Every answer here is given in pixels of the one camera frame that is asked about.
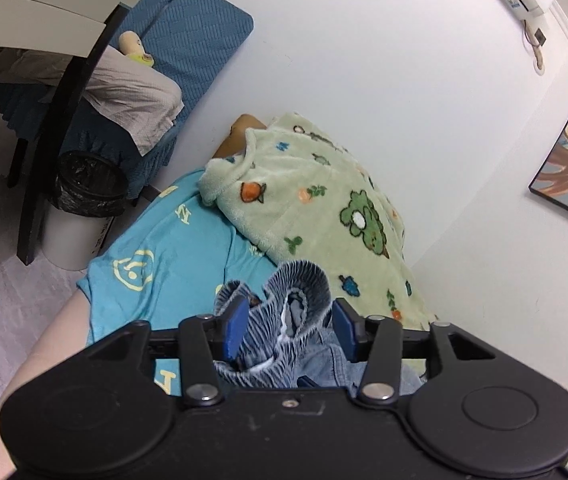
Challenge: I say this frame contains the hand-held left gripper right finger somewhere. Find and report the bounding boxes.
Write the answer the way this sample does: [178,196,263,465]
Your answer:
[333,298,520,406]

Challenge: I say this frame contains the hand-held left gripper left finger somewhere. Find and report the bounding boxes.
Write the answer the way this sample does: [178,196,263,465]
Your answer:
[51,295,249,407]

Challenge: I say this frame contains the blue denim jeans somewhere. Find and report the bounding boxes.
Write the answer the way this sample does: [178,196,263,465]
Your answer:
[212,259,422,398]

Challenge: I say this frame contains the teal printed bed sheet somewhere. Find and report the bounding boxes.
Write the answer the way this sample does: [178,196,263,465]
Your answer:
[78,169,285,398]

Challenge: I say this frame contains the green printed fleece blanket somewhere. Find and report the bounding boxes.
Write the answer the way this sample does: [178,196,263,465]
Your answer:
[199,112,437,331]

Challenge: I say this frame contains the white bin with black bag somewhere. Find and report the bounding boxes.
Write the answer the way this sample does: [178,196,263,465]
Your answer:
[41,150,128,272]

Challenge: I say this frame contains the brown pillow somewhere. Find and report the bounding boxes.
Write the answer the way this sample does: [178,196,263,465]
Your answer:
[212,113,267,160]

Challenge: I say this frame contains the beige mattress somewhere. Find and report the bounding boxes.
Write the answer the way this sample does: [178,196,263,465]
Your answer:
[0,287,92,480]

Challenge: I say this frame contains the beige cloth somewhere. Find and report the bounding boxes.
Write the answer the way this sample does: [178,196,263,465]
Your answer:
[0,47,185,157]

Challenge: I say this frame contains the yellow plush toy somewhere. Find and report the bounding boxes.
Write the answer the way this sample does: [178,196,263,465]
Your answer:
[118,31,155,68]

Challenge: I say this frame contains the white air conditioner pipe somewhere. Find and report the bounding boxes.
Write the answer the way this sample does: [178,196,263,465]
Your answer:
[523,17,550,77]

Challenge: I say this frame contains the white table with black legs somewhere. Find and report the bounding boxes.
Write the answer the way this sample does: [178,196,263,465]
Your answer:
[0,0,161,267]

